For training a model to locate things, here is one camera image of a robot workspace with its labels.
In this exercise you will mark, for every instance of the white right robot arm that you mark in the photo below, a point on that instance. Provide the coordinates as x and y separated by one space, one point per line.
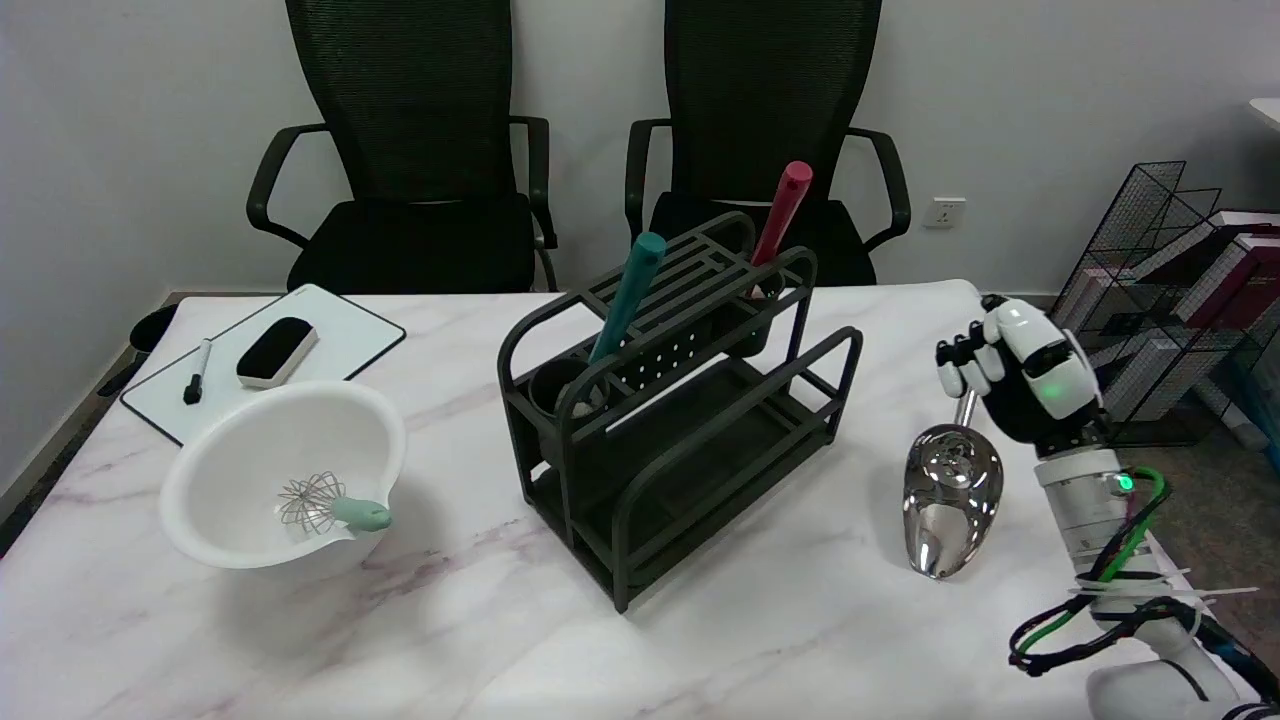
1110 530

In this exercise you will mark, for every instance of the white mixing bowl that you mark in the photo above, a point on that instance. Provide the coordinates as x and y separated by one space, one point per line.
285 475

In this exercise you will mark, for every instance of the black marker pen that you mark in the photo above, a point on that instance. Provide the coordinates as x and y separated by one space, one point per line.
197 372

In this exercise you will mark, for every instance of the black metal utensil rack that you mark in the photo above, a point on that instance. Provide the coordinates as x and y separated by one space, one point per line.
670 420

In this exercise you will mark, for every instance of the black whiteboard eraser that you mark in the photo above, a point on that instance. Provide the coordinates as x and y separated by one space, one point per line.
277 350

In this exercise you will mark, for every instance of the white wall socket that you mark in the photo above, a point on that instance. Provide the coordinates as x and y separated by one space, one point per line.
944 212

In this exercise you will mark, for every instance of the small whiteboard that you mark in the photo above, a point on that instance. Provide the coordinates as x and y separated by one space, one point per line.
320 350

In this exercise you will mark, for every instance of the shiny steel scoop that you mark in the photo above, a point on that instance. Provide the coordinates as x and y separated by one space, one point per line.
950 490

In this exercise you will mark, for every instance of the black mesh office chair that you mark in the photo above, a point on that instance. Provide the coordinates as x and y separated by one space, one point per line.
770 100
410 150

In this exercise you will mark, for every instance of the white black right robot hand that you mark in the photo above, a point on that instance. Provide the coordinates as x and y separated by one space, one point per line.
1040 375

